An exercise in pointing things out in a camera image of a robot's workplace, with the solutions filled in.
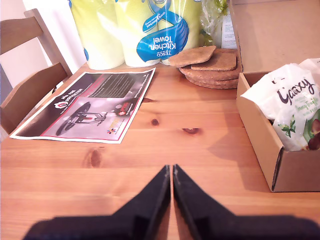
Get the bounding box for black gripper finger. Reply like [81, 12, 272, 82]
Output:
[111, 164, 172, 240]
[172, 164, 237, 240]

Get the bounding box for white Galaxy mini eggs bag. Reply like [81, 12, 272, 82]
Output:
[240, 63, 320, 153]
[298, 57, 320, 76]

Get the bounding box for open brown cardboard box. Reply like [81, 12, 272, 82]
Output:
[228, 0, 320, 193]

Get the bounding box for printed black grey flyer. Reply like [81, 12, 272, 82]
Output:
[9, 67, 157, 145]

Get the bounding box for round cork trivet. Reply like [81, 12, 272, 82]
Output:
[186, 74, 240, 90]
[178, 48, 243, 81]

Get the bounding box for square cork coaster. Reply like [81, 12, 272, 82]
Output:
[191, 51, 237, 72]
[168, 45, 217, 68]

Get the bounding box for wooden chair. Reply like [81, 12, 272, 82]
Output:
[0, 8, 74, 136]

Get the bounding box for Tesco kitchen towel pack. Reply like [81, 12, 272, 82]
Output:
[67, 0, 203, 71]

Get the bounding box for white printed leaflet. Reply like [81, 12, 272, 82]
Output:
[221, 7, 238, 50]

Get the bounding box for clear plastic bag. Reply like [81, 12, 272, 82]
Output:
[198, 0, 230, 48]

